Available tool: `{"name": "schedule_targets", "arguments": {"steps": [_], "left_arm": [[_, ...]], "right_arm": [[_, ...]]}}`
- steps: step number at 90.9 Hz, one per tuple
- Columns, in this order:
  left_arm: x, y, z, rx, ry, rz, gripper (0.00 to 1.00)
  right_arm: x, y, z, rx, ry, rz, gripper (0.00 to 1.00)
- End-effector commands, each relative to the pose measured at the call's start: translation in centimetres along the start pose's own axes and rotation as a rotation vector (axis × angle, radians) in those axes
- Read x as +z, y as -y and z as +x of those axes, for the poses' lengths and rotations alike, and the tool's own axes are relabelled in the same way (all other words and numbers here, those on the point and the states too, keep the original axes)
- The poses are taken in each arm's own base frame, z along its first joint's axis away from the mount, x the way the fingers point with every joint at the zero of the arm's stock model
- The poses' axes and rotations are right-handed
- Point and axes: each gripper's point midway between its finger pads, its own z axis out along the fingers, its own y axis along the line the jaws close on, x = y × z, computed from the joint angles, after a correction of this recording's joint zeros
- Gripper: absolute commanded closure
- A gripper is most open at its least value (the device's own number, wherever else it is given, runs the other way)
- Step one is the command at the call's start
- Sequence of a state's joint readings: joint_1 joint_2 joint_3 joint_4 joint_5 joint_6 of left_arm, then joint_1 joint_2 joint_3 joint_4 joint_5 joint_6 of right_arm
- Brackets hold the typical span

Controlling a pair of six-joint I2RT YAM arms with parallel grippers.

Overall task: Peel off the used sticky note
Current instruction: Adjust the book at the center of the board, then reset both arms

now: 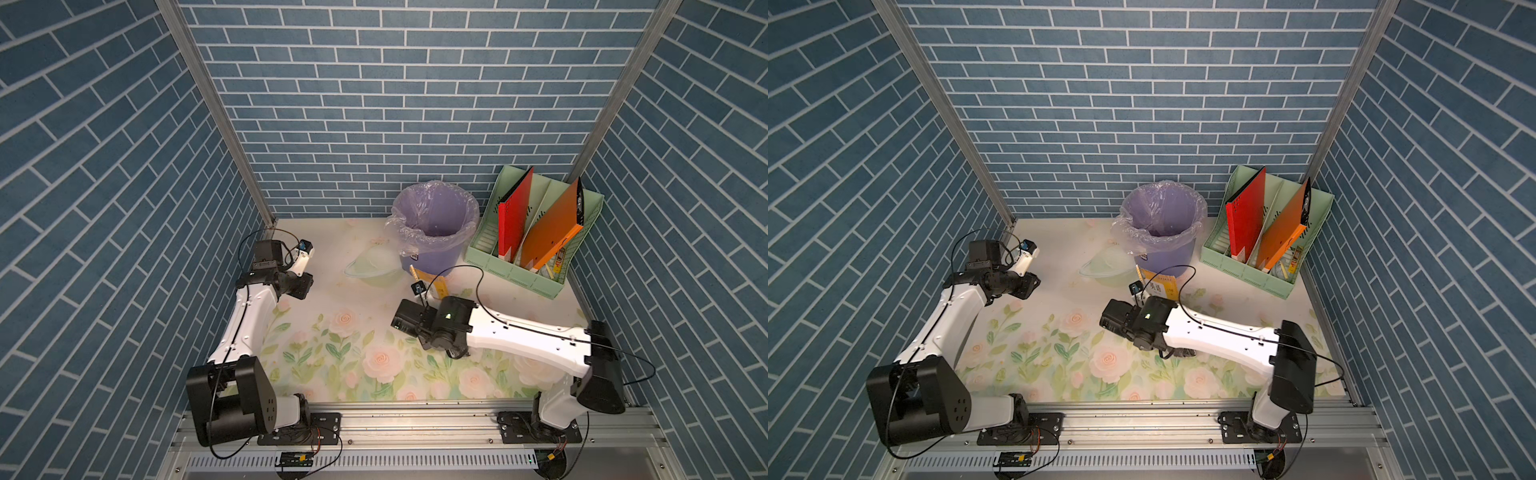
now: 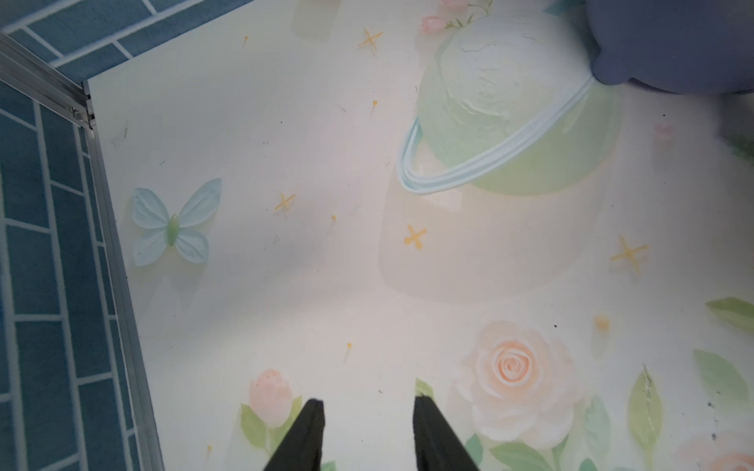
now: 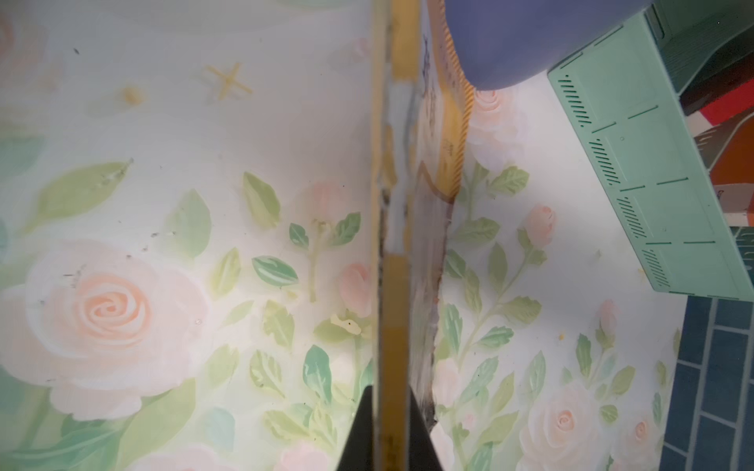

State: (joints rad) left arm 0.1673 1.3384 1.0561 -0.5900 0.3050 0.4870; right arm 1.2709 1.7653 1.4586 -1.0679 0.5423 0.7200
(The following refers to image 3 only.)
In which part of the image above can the floral table mat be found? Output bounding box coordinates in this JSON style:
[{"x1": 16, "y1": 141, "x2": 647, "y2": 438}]
[{"x1": 1, "y1": 1, "x2": 686, "y2": 470}]

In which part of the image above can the purple trash bin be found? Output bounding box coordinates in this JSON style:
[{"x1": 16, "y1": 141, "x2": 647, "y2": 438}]
[{"x1": 445, "y1": 0, "x2": 649, "y2": 91}]

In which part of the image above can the green file organizer rack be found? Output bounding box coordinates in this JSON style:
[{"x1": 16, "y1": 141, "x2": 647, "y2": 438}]
[{"x1": 548, "y1": 5, "x2": 753, "y2": 301}]

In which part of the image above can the red folder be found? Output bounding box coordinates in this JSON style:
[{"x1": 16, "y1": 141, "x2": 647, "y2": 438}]
[{"x1": 685, "y1": 80, "x2": 753, "y2": 135}]

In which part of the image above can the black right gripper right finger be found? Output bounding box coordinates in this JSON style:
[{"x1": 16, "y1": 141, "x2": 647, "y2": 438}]
[{"x1": 408, "y1": 392, "x2": 442, "y2": 471}]

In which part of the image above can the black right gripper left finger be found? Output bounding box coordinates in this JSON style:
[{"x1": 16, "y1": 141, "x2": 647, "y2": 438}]
[{"x1": 336, "y1": 386, "x2": 374, "y2": 471}]

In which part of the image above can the English textbook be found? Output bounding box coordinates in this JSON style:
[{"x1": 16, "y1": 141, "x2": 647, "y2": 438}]
[{"x1": 371, "y1": 1, "x2": 473, "y2": 470}]

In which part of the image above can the orange folder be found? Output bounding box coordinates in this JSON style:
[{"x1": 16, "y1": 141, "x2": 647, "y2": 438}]
[{"x1": 695, "y1": 119, "x2": 753, "y2": 228}]

